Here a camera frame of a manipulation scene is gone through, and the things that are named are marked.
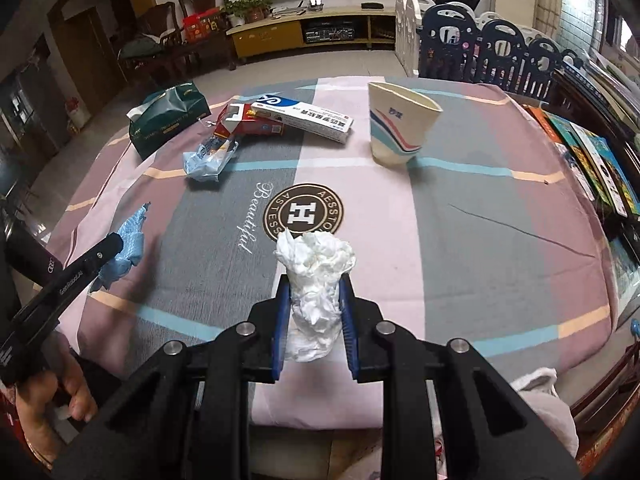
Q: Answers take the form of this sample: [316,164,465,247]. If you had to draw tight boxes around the blue face mask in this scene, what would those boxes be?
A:
[90,203,150,292]

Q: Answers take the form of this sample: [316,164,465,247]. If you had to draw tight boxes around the white tissue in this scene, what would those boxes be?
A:
[274,230,357,363]

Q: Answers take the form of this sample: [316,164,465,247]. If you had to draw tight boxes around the clear blue plastic wrapper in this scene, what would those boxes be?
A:
[182,134,240,182]

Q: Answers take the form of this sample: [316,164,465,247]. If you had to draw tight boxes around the red cigarette box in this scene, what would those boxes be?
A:
[214,102,284,139]

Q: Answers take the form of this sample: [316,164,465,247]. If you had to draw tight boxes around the white blue medicine box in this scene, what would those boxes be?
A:
[250,94,354,144]

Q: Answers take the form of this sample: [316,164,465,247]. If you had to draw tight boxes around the paper cup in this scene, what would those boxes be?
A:
[368,82,442,166]

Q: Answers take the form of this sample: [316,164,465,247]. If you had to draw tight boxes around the person's left hand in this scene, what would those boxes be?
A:
[15,332,98,470]

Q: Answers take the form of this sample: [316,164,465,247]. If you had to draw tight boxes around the black thermos bottle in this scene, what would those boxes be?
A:
[1,220,63,286]

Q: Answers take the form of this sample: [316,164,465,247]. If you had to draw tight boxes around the plaid tablecloth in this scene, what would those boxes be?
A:
[44,75,618,430]

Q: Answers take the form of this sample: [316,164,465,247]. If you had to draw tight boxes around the green tissue box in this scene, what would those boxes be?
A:
[127,81,210,160]

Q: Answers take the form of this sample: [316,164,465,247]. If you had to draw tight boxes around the colourful picture book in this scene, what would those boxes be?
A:
[525,105,639,219]

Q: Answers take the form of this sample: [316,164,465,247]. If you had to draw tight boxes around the wooden armchair left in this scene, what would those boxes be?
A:
[117,1,182,87]

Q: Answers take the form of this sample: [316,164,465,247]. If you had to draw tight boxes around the wooden armchair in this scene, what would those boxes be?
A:
[178,0,236,70]
[117,1,182,87]

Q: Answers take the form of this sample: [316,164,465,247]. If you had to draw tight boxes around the dark wooden side table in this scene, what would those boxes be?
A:
[519,64,639,472]

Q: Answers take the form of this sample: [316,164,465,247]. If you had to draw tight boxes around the red gift box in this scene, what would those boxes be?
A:
[182,8,224,44]

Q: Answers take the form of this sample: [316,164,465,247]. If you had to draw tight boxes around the wooden armchair right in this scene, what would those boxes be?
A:
[178,0,236,70]

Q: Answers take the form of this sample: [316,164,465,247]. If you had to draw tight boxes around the stack of books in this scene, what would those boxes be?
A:
[560,49,639,148]

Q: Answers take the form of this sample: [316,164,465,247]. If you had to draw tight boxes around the white and navy playpen fence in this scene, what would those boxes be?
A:
[395,0,584,100]

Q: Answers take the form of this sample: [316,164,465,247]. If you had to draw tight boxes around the potted green plant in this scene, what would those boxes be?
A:
[227,0,272,23]

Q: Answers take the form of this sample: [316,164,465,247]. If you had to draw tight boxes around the wooden TV cabinet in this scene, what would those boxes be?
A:
[227,6,396,61]

